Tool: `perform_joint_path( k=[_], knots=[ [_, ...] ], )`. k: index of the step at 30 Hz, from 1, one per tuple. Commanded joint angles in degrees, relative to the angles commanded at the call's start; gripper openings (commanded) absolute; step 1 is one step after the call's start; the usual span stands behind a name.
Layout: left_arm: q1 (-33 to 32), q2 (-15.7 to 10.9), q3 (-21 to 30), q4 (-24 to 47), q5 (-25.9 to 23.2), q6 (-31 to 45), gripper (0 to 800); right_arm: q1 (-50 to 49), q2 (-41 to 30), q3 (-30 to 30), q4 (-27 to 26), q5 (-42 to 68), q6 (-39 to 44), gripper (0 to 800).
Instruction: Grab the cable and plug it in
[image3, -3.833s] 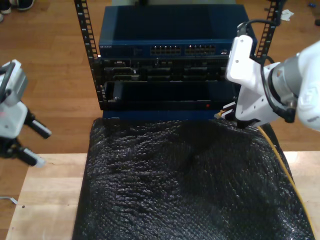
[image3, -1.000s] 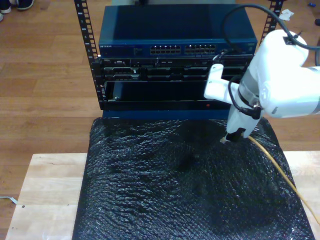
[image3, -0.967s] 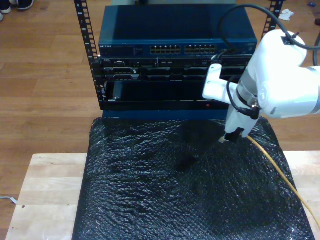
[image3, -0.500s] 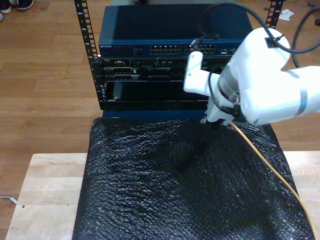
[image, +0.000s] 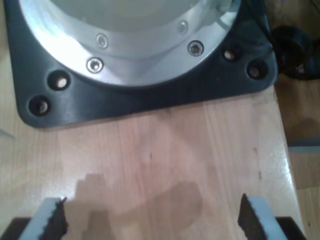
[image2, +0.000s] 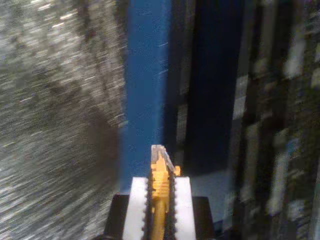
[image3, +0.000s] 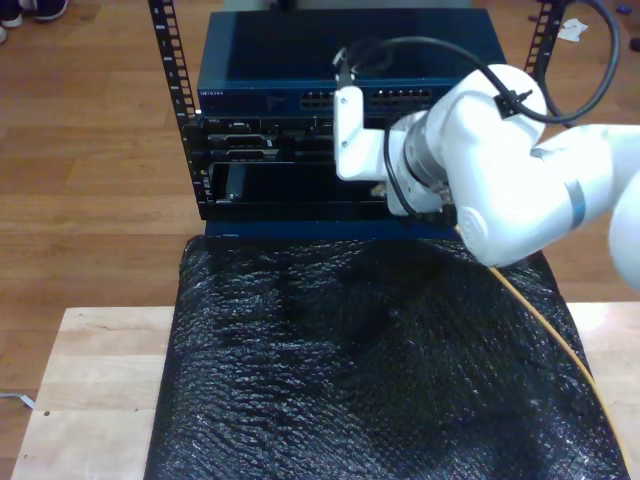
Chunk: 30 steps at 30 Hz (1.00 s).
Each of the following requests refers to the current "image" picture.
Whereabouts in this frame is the grey flat strip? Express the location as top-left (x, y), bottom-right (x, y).
top-left (288, 138), bottom-right (320, 155)

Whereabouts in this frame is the black coiled cable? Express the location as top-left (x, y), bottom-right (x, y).
top-left (271, 24), bottom-right (316, 81)

